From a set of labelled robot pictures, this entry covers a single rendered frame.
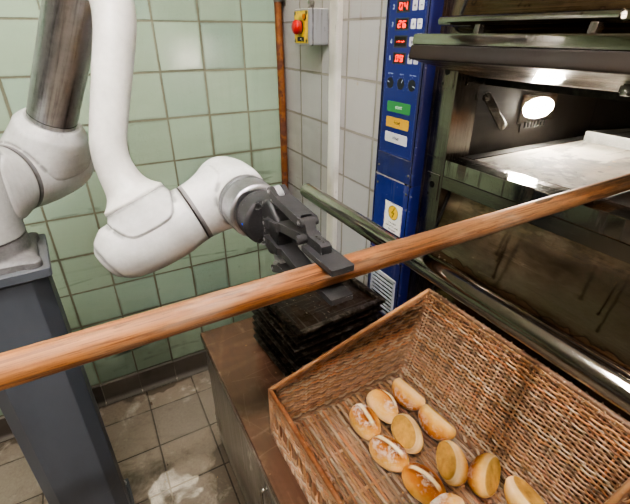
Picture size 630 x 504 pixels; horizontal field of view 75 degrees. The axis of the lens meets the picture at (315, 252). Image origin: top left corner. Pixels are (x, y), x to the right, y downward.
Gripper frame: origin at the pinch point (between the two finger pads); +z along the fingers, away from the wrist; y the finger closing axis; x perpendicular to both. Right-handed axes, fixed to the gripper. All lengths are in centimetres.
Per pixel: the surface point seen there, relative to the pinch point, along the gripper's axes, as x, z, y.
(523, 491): -38, 13, 55
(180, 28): -17, -124, -26
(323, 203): -15.0, -26.0, 3.3
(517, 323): -14.5, 15.3, 2.7
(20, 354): 29.9, 0.7, -1.3
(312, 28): -48, -88, -26
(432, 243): -15.0, 1.4, -0.6
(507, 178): -53, -16, 2
